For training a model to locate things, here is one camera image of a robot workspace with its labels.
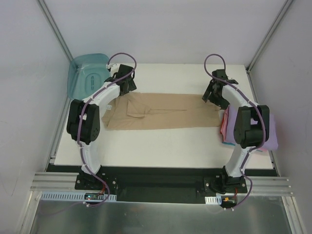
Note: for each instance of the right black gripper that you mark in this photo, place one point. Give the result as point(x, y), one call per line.
point(211, 92)

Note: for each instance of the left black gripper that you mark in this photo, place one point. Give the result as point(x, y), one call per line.
point(129, 86)

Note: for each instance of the beige t shirt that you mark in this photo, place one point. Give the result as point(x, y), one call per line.
point(152, 111)

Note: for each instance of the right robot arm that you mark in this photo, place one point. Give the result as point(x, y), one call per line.
point(251, 128)

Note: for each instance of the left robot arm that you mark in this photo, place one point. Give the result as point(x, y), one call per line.
point(84, 124)

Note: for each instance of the pink folded t shirt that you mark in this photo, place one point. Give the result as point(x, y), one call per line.
point(227, 125)

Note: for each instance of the teal plastic basin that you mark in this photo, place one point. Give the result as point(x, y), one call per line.
point(87, 73)

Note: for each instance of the teal folded t shirt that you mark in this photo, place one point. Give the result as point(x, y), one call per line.
point(227, 143)

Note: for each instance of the purple folded t shirt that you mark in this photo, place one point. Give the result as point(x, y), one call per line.
point(271, 143)

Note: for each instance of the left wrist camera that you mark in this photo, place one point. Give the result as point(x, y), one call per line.
point(113, 68)

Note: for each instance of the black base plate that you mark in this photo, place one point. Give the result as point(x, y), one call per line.
point(159, 185)

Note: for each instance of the right white cable duct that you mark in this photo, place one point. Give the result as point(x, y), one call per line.
point(213, 200)

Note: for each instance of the white cable duct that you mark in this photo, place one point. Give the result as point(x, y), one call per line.
point(213, 200)
point(77, 197)

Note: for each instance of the left aluminium frame post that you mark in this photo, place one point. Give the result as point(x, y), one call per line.
point(55, 29)

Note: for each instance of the aluminium frame post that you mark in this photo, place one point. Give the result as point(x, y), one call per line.
point(269, 34)
point(55, 29)

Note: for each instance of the right aluminium frame post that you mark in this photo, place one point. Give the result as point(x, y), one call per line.
point(269, 34)

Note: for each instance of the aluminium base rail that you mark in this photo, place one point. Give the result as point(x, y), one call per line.
point(65, 182)

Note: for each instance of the left white cable duct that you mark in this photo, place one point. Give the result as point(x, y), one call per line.
point(77, 197)

